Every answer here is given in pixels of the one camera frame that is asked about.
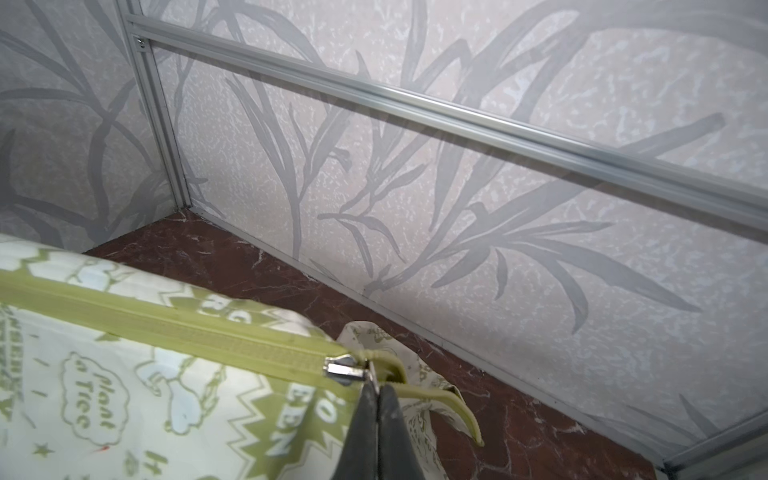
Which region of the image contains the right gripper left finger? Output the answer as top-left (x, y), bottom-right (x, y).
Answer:
top-left (331, 382), bottom-right (378, 480)

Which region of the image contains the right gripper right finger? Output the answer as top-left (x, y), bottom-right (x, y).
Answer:
top-left (377, 384), bottom-right (425, 480)

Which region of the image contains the metal zipper slider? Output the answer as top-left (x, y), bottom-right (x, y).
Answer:
top-left (323, 354), bottom-right (378, 387)

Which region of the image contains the white green printed jacket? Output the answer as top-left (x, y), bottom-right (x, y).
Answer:
top-left (1, 235), bottom-right (482, 479)

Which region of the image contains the aluminium frame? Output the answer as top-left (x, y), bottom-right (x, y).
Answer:
top-left (118, 1), bottom-right (767, 479)

